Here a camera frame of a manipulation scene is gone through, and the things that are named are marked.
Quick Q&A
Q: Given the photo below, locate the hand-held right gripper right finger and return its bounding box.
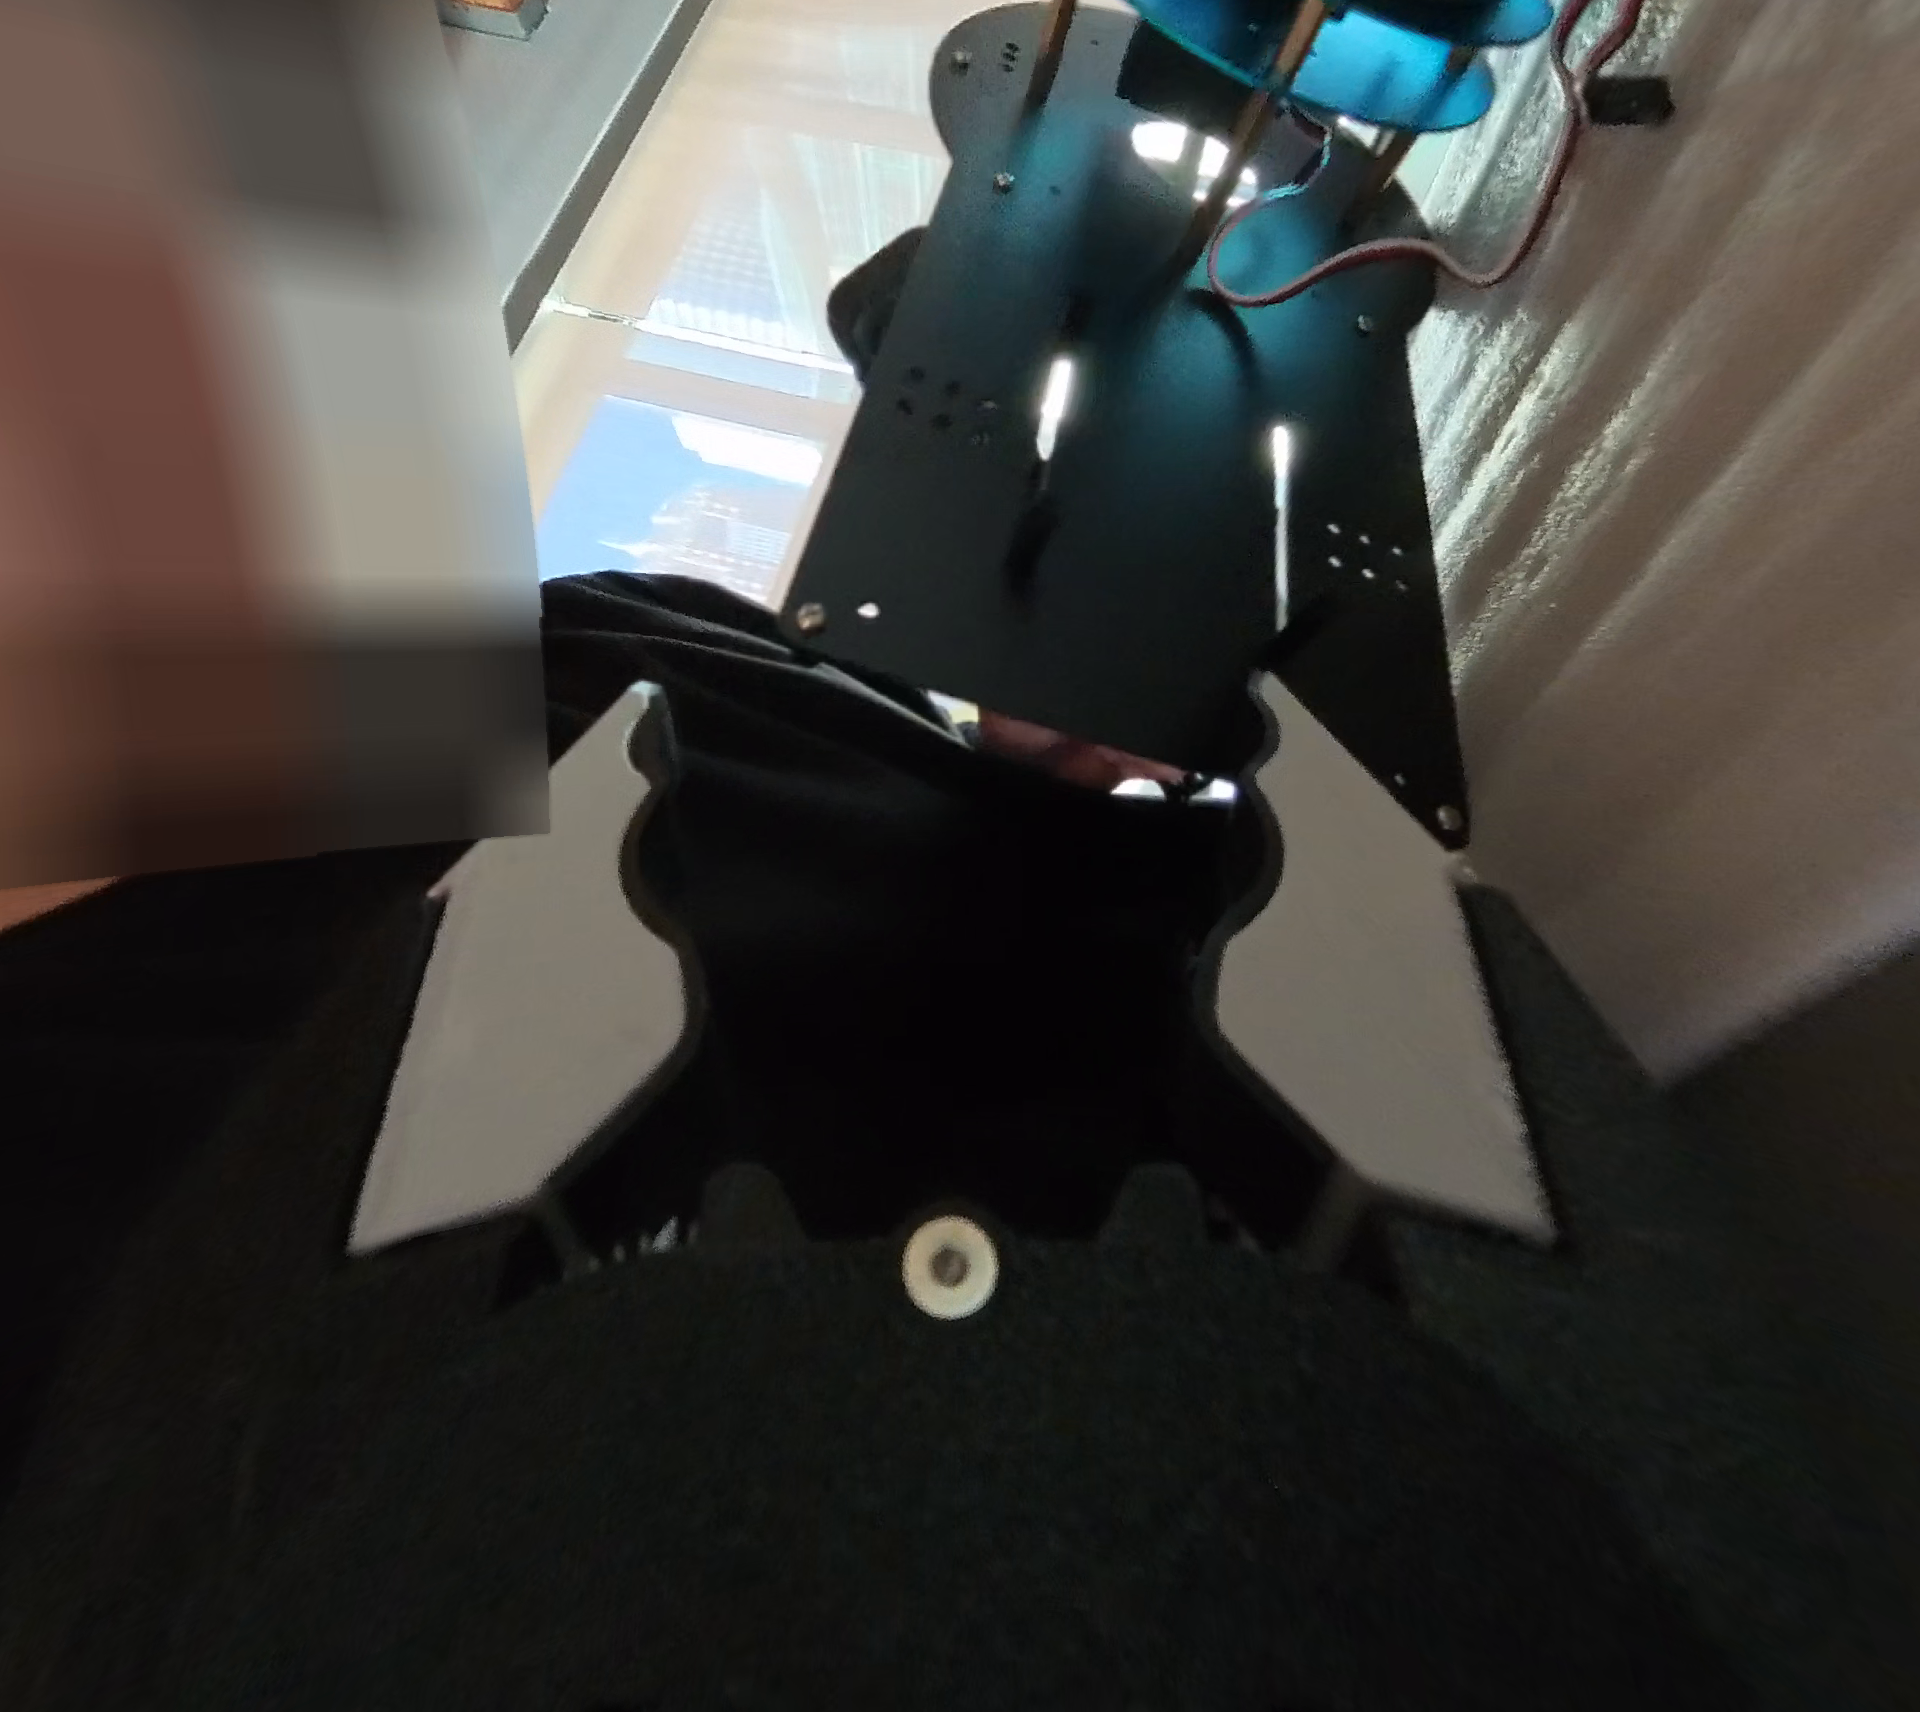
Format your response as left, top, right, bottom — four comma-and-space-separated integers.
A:
1198, 669, 1562, 1246

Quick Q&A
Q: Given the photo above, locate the large window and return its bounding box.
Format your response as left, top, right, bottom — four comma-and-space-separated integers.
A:
509, 92, 902, 611

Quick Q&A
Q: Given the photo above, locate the blue toy robot arm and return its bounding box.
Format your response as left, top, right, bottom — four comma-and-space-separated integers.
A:
781, 0, 1673, 860

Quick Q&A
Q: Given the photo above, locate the white foam sheet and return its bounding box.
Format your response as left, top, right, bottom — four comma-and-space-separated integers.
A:
1411, 0, 1920, 1083

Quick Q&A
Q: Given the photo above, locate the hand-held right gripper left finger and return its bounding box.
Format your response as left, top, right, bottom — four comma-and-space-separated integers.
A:
347, 685, 712, 1256

